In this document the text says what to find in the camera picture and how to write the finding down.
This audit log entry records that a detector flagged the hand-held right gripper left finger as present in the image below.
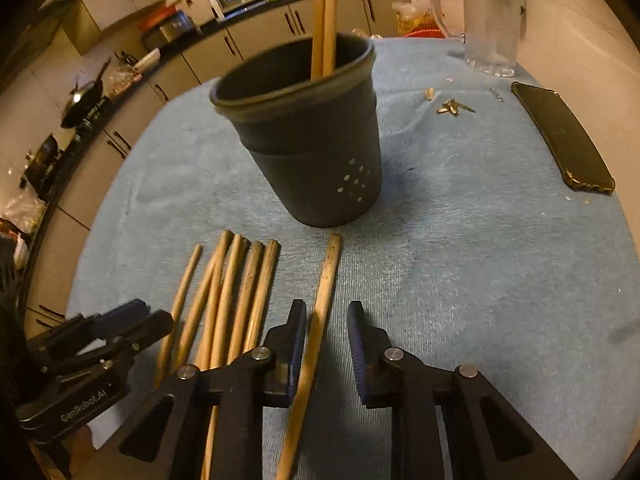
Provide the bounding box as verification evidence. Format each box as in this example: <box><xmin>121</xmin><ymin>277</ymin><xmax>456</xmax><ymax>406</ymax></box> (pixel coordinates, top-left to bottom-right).
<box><xmin>75</xmin><ymin>299</ymin><xmax>307</xmax><ymax>480</ymax></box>

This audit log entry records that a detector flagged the clear plastic food bag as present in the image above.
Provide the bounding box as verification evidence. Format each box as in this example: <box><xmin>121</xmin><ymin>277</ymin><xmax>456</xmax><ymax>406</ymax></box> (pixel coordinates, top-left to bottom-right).
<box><xmin>107</xmin><ymin>52</ymin><xmax>146</xmax><ymax>98</ymax></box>

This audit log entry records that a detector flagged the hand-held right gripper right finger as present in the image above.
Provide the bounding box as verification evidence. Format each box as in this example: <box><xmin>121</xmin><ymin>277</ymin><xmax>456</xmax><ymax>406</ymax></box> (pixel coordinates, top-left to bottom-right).
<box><xmin>346</xmin><ymin>301</ymin><xmax>581</xmax><ymax>480</ymax></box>

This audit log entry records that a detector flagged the small brown seed pile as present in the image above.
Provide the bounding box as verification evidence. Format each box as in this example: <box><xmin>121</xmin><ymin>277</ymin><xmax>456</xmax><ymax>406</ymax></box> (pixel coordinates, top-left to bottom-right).
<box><xmin>436</xmin><ymin>99</ymin><xmax>476</xmax><ymax>116</ymax></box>

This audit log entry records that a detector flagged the steel pot with lid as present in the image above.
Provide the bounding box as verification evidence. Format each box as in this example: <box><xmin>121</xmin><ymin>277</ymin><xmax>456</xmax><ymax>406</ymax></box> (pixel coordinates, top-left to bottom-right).
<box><xmin>22</xmin><ymin>132</ymin><xmax>62</xmax><ymax>191</ymax></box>

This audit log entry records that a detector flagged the black wok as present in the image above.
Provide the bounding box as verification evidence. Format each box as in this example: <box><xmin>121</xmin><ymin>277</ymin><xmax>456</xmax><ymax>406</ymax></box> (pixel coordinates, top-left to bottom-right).
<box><xmin>60</xmin><ymin>60</ymin><xmax>112</xmax><ymax>129</ymax></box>

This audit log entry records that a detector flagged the black kitchen countertop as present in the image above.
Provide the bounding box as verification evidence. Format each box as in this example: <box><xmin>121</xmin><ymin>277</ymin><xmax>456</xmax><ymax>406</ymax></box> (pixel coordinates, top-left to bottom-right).
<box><xmin>10</xmin><ymin>0</ymin><xmax>426</xmax><ymax>281</ymax></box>

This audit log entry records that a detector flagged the black smartphone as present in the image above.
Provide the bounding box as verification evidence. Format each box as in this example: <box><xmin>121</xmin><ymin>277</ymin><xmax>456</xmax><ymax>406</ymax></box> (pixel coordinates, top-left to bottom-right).
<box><xmin>511</xmin><ymin>81</ymin><xmax>616</xmax><ymax>195</ymax></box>

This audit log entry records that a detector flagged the red plastic basin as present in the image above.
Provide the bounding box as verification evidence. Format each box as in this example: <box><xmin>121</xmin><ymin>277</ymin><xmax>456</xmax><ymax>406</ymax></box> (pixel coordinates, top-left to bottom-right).
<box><xmin>137</xmin><ymin>5</ymin><xmax>179</xmax><ymax>31</ymax></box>

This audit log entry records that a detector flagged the light blue table cloth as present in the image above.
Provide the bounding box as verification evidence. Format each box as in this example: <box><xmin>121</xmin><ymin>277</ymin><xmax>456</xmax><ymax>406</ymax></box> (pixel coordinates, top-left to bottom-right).
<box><xmin>67</xmin><ymin>37</ymin><xmax>640</xmax><ymax>480</ymax></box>

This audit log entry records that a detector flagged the silver countertop appliance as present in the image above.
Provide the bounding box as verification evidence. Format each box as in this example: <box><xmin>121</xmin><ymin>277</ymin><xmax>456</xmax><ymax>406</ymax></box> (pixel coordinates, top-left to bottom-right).
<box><xmin>141</xmin><ymin>10</ymin><xmax>196</xmax><ymax>51</ymax></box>

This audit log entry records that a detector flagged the person's left hand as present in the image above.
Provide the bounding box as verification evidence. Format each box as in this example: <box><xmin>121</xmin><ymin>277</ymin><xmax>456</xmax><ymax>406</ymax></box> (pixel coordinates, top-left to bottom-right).
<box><xmin>67</xmin><ymin>422</ymin><xmax>98</xmax><ymax>466</ymax></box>

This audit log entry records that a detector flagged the dark grey chopstick holder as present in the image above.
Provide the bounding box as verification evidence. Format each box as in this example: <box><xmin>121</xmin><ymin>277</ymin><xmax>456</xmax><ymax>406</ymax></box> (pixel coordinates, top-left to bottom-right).
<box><xmin>209</xmin><ymin>32</ymin><xmax>385</xmax><ymax>228</ymax></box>

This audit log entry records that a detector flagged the crumpled white plastic bag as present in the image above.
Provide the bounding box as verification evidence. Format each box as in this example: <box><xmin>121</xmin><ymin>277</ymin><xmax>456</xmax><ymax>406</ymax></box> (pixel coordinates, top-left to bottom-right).
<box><xmin>392</xmin><ymin>0</ymin><xmax>442</xmax><ymax>36</ymax></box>

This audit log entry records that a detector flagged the white bowl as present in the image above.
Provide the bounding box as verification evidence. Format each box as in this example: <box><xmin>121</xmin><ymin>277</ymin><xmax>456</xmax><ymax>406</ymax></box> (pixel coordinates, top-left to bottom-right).
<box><xmin>134</xmin><ymin>49</ymin><xmax>162</xmax><ymax>72</ymax></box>

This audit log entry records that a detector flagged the gas stove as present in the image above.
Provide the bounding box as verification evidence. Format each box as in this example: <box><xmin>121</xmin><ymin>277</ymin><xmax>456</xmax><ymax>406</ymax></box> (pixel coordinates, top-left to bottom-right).
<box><xmin>60</xmin><ymin>92</ymin><xmax>110</xmax><ymax>161</ymax></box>

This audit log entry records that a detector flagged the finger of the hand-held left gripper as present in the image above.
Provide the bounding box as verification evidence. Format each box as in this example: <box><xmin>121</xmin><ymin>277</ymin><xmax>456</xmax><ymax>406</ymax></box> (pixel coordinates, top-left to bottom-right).
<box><xmin>27</xmin><ymin>298</ymin><xmax>151</xmax><ymax>358</ymax></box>
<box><xmin>75</xmin><ymin>309</ymin><xmax>175</xmax><ymax>376</ymax></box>

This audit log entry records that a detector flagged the clear glass mug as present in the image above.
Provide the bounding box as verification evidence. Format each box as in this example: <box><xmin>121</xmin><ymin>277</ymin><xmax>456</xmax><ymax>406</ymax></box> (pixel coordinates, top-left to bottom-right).
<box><xmin>431</xmin><ymin>0</ymin><xmax>525</xmax><ymax>78</ymax></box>

